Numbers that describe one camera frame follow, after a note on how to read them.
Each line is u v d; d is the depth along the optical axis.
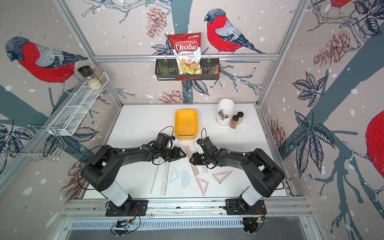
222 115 1.04
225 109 1.06
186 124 1.05
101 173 0.46
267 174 0.45
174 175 0.85
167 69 0.92
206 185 0.81
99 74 0.86
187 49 0.81
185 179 0.83
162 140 0.75
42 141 0.60
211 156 0.70
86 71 0.78
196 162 0.78
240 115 1.01
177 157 0.80
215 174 0.85
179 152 0.82
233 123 1.01
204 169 0.88
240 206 0.66
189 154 0.93
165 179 0.83
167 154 0.79
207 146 0.71
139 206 0.73
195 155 0.79
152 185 0.81
